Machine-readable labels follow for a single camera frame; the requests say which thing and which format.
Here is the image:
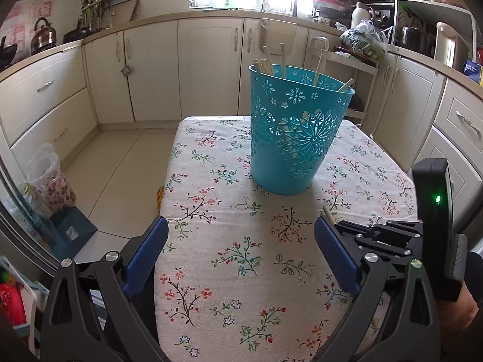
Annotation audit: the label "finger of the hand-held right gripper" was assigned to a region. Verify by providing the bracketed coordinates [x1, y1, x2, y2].
[356, 235, 422, 269]
[335, 220, 423, 239]

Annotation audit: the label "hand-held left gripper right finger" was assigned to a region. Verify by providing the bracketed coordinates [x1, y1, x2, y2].
[314, 217, 442, 362]

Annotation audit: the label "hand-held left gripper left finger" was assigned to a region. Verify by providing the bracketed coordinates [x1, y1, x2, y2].
[40, 215, 169, 362]

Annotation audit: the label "teal perforated plastic basket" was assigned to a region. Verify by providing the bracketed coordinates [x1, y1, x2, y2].
[248, 64, 356, 196]

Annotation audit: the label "dark blue box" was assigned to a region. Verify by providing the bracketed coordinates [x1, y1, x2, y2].
[49, 207, 98, 259]

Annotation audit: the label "floral tablecloth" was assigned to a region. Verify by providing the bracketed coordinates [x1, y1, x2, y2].
[154, 116, 420, 362]

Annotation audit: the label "cream side base cabinet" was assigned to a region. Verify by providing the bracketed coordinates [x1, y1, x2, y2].
[369, 53, 483, 230]

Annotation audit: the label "floral bin with plastic bag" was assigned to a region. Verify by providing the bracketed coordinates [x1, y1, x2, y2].
[24, 143, 76, 216]

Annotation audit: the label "blue and yellow packet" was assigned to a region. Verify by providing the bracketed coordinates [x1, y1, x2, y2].
[462, 59, 483, 84]

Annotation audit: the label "red plastic bag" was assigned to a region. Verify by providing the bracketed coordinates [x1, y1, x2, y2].
[0, 282, 28, 328]

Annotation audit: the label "white trolley rack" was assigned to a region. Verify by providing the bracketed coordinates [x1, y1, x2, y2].
[303, 37, 380, 122]

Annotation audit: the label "white electric water boiler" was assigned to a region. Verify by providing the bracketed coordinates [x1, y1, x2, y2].
[433, 21, 471, 71]

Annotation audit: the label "steel pot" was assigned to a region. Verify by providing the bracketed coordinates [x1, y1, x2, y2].
[399, 25, 435, 52]

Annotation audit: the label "cream drawer cabinet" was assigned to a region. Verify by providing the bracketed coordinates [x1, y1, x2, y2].
[0, 43, 99, 161]

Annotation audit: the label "bag of green vegetables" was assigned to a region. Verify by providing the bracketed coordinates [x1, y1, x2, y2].
[339, 20, 389, 61]

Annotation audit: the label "cream base cabinet with doors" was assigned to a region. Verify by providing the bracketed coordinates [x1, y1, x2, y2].
[82, 17, 342, 123]

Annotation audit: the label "metal kitchen shelf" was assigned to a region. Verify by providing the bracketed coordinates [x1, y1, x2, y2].
[392, 0, 483, 72]

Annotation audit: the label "white thermos flask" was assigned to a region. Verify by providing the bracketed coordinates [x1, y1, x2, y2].
[350, 2, 370, 31]

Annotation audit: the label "hanging clear plastic bag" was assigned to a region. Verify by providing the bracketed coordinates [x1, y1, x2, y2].
[260, 18, 297, 68]

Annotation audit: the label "black frying pan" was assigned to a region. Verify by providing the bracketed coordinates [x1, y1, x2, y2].
[62, 26, 93, 44]

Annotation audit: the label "dish rack with bowls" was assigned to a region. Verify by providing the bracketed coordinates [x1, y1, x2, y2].
[311, 0, 354, 25]

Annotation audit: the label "steel kettle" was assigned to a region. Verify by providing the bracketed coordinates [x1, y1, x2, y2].
[30, 17, 58, 52]

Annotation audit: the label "black wok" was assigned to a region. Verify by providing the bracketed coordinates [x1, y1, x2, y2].
[0, 36, 19, 67]

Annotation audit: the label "dark cutting board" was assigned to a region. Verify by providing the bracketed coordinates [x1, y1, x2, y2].
[113, 0, 141, 24]

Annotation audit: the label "wall utensil rack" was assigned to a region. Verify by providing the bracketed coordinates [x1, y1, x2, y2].
[81, 0, 134, 31]

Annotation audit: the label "pink wall stickers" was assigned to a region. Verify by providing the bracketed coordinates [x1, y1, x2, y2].
[5, 0, 54, 43]

